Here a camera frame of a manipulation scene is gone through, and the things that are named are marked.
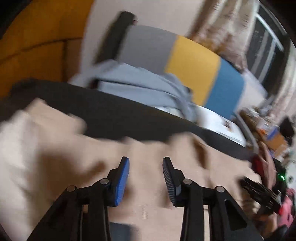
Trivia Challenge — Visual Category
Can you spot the beige knitted sweater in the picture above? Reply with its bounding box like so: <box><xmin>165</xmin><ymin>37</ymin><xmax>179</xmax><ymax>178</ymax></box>
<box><xmin>1</xmin><ymin>99</ymin><xmax>260</xmax><ymax>240</ymax></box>

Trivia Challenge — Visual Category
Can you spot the person's right hand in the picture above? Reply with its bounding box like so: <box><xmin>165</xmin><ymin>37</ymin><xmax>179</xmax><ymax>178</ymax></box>
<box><xmin>252</xmin><ymin>207</ymin><xmax>278</xmax><ymax>239</ymax></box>

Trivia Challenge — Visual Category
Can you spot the pink quilted bedding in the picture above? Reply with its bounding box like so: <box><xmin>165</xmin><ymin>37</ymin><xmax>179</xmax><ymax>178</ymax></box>
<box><xmin>277</xmin><ymin>188</ymin><xmax>295</xmax><ymax>227</ymax></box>

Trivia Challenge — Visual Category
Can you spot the pink knitted sweater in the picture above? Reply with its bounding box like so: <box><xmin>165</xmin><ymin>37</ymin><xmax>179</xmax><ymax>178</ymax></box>
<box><xmin>258</xmin><ymin>142</ymin><xmax>277</xmax><ymax>189</ymax></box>

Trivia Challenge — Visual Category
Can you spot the red garment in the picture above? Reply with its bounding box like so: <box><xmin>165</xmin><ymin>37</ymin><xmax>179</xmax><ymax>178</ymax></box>
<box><xmin>251</xmin><ymin>155</ymin><xmax>264</xmax><ymax>177</ymax></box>

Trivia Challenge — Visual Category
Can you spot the wooden side shelf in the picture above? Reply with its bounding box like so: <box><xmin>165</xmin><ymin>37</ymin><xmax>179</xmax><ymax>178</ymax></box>
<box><xmin>239</xmin><ymin>108</ymin><xmax>288</xmax><ymax>158</ymax></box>

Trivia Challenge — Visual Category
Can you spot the black monitor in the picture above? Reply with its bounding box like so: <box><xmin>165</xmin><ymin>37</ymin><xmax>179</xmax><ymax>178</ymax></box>
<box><xmin>280</xmin><ymin>116</ymin><xmax>295</xmax><ymax>138</ymax></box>

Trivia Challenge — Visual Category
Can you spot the white printed pillow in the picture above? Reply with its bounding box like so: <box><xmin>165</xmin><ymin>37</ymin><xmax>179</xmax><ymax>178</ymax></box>
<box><xmin>154</xmin><ymin>105</ymin><xmax>247</xmax><ymax>148</ymax></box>

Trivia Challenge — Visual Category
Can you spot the grey yellow blue headboard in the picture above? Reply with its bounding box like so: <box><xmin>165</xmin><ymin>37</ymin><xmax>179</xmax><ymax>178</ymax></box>
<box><xmin>116</xmin><ymin>25</ymin><xmax>244</xmax><ymax>119</ymax></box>

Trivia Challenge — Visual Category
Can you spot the light blue grey garment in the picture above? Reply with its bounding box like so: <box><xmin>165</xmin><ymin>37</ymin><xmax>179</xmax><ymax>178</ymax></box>
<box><xmin>70</xmin><ymin>60</ymin><xmax>197</xmax><ymax>122</ymax></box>

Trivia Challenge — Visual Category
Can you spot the black rolled mat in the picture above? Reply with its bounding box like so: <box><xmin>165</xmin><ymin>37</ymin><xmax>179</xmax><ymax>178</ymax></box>
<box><xmin>94</xmin><ymin>11</ymin><xmax>136</xmax><ymax>64</ymax></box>

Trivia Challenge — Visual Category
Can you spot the wooden wardrobe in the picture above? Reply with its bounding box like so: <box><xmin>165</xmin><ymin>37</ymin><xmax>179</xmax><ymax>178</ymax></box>
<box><xmin>1</xmin><ymin>1</ymin><xmax>93</xmax><ymax>96</ymax></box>

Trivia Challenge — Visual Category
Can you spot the patterned beige curtain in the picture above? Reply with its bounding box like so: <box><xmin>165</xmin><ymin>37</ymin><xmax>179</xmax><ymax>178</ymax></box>
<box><xmin>188</xmin><ymin>0</ymin><xmax>259</xmax><ymax>73</ymax></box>

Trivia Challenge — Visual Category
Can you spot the window with white frame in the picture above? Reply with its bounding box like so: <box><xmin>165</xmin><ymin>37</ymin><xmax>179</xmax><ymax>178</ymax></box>
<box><xmin>246</xmin><ymin>4</ymin><xmax>288</xmax><ymax>94</ymax></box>

